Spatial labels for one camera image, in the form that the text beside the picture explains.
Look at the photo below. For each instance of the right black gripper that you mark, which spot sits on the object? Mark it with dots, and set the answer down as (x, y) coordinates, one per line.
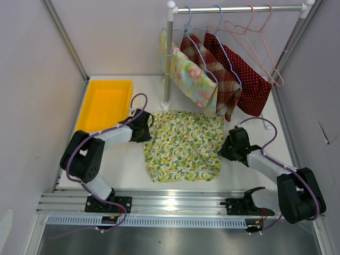
(223, 151)

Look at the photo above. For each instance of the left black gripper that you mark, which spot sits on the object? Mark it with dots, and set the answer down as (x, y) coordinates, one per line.
(146, 137)

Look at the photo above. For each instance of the lemon print cloth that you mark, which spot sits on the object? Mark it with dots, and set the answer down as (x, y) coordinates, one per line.
(183, 147)

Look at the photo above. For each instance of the red polka dot skirt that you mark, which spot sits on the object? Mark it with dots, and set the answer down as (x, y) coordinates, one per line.
(255, 89)

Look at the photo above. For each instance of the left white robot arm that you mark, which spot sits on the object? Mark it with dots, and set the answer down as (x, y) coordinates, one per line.
(83, 155)

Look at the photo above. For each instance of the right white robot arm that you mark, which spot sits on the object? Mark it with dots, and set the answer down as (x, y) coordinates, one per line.
(297, 195)

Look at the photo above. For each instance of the red plaid skirt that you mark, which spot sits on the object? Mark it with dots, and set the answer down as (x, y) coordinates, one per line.
(229, 90)

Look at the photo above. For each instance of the pastel floral skirt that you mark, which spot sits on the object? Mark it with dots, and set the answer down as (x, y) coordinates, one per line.
(193, 81)

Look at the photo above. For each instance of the yellow plastic tray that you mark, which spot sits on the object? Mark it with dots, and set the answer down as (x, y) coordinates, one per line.
(106, 103)

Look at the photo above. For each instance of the metal clothes rack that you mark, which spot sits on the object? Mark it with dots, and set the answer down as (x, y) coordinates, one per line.
(165, 38)

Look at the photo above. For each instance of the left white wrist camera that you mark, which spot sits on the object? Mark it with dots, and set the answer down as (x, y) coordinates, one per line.
(133, 111)

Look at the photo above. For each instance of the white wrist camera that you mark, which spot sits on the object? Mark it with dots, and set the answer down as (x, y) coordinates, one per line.
(239, 125)
(133, 111)

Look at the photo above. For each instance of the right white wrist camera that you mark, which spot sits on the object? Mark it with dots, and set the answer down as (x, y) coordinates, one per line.
(239, 125)

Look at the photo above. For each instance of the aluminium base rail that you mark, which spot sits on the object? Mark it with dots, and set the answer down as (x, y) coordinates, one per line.
(158, 203)

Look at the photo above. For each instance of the white slotted cable duct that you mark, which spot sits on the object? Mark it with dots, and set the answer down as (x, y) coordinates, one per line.
(153, 221)

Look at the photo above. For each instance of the blue wire hanger right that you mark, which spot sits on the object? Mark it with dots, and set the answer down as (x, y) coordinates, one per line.
(222, 46)

